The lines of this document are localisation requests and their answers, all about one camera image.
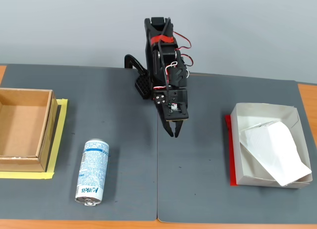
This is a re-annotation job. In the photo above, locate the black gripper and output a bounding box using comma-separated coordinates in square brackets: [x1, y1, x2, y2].
[152, 89, 190, 139]

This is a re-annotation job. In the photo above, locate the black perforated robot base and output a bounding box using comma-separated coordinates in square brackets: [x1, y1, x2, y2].
[134, 74, 152, 101]

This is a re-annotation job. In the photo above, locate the gray open cardboard box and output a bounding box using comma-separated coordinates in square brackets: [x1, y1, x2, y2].
[230, 102, 312, 189]

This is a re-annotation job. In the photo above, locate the brown open cardboard box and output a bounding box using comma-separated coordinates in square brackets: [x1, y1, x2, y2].
[0, 88, 58, 172]

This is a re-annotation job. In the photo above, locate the dark gray table mat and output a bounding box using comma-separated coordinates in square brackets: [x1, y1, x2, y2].
[0, 64, 159, 221]
[157, 72, 317, 225]

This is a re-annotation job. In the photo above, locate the red paper sheet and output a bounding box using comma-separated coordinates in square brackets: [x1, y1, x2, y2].
[224, 114, 238, 187]

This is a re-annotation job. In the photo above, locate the black table clamp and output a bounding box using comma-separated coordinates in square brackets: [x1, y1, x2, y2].
[123, 54, 148, 77]

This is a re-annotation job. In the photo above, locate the red tape band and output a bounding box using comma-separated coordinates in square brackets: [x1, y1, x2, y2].
[150, 35, 174, 45]

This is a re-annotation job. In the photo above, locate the white blue Milkis can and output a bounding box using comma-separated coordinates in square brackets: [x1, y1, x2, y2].
[75, 139, 110, 207]

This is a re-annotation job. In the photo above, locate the red servo cable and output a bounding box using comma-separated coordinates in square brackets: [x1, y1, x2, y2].
[172, 30, 193, 50]
[180, 54, 195, 67]

